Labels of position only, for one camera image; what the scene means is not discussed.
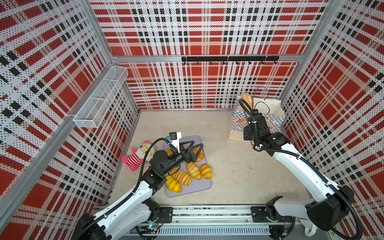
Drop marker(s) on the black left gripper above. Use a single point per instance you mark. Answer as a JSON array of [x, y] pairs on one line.
[[191, 157]]

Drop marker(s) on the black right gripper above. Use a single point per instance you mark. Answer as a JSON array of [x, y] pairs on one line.
[[246, 131]]

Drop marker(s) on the ring shaped donut bread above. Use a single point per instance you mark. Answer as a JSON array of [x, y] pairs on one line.
[[200, 156]]

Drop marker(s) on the small round striped bun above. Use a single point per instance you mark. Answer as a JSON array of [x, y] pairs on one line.
[[206, 171]]

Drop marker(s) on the oval brown bread roll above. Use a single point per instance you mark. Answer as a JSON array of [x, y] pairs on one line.
[[248, 99]]

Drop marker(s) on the steel tongs red handle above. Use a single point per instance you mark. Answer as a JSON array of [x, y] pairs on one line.
[[250, 108]]

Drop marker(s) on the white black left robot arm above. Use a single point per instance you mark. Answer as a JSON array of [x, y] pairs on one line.
[[136, 206]]

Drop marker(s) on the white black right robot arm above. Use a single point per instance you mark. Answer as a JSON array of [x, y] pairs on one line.
[[329, 203]]

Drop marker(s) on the blue checkered paper bag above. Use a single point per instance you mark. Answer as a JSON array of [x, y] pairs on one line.
[[269, 108]]

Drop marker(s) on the striped croissant bread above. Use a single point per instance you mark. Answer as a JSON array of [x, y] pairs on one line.
[[194, 171]]

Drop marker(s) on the ridged long bread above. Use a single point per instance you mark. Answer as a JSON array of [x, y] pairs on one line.
[[181, 177], [169, 152]]

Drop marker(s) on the lower ridged long bread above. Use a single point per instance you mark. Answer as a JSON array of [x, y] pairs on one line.
[[181, 177]]

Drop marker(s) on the yellow orange striped bread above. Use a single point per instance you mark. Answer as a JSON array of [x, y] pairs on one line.
[[173, 185]]

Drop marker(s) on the lavender plastic tray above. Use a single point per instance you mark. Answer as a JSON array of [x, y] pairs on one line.
[[196, 185]]

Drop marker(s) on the pink striped plush toy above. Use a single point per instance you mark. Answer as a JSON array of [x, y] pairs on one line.
[[135, 160]]

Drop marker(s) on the white ceramic mug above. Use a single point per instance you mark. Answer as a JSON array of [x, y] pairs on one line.
[[310, 228]]

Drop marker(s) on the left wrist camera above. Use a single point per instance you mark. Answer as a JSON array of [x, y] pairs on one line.
[[175, 139]]

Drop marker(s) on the black wall hook rail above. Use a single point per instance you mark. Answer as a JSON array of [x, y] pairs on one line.
[[225, 59]]

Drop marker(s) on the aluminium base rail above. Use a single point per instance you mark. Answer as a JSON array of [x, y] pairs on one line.
[[219, 220]]

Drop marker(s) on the white wire mesh basket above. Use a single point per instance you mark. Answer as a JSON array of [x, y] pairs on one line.
[[95, 108]]

